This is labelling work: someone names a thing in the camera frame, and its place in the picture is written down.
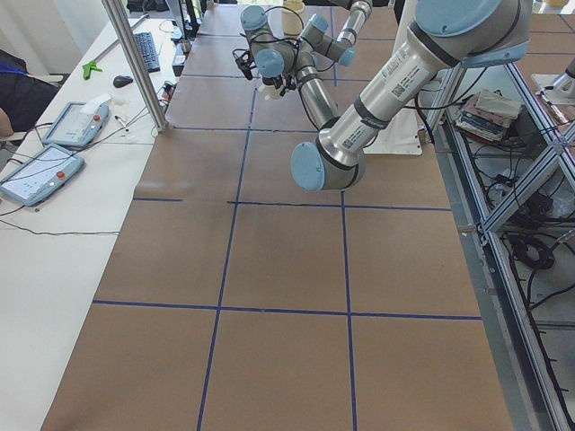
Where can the green plastic tool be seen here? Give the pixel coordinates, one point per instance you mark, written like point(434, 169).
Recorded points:
point(89, 68)

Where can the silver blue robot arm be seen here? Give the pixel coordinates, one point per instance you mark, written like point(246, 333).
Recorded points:
point(440, 35)
point(308, 38)

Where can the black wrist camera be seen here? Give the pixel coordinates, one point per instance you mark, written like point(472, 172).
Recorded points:
point(245, 62)

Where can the seated person dark shirt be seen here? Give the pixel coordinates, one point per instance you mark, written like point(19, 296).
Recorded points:
point(23, 97)

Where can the near blue teach pendant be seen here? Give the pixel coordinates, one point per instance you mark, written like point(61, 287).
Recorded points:
point(42, 175)

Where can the far blue teach pendant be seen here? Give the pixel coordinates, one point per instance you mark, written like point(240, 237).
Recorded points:
point(77, 126)

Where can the white camera mast pedestal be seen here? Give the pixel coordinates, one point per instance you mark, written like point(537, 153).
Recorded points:
point(401, 135)

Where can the black marker pen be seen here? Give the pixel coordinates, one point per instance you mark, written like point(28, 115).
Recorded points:
point(123, 123)

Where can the aluminium frame post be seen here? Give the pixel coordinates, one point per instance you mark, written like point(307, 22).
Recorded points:
point(119, 21)

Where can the black computer keyboard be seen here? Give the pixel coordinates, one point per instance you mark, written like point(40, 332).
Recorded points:
point(146, 48)

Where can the cream white bin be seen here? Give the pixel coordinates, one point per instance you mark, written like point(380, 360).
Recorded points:
point(292, 17)

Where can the blue teach pendant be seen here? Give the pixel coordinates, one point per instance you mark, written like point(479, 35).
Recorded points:
point(42, 175)
point(77, 126)

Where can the stack of books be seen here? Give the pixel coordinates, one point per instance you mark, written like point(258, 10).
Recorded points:
point(488, 115)

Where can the white mug with lettering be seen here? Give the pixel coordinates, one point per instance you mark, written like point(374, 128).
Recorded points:
point(271, 93)

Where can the black computer mouse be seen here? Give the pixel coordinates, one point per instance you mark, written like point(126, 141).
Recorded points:
point(121, 81)

